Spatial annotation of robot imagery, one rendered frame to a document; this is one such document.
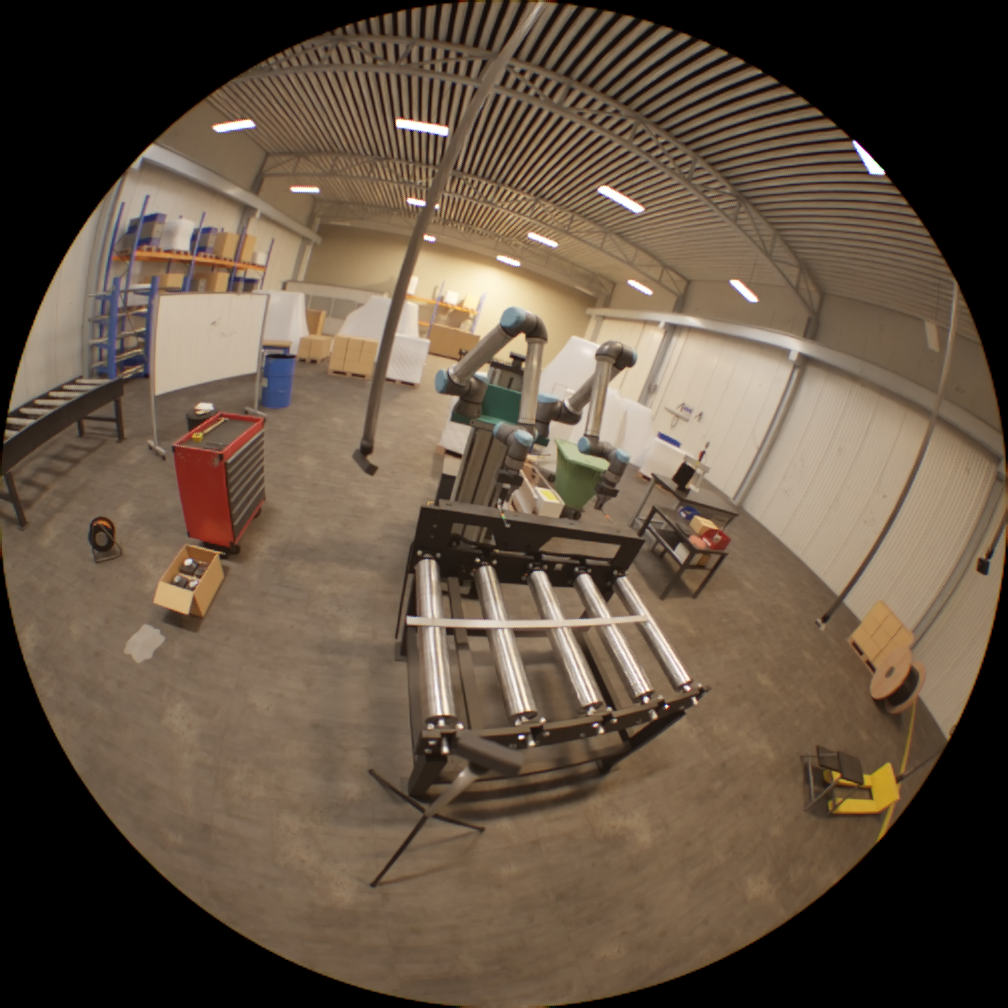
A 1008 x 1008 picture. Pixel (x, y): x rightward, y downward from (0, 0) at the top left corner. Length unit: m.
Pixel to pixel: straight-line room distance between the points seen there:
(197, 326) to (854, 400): 14.24
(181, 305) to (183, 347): 0.53
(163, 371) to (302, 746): 4.18
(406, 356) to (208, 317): 5.87
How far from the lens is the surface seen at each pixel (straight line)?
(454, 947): 2.04
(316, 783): 2.00
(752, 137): 8.96
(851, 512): 11.14
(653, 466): 8.33
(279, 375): 6.25
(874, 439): 11.45
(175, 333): 4.82
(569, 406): 2.22
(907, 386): 11.19
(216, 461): 2.51
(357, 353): 9.35
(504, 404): 2.28
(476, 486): 2.57
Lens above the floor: 1.94
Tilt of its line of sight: 27 degrees down
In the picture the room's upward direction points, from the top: 20 degrees clockwise
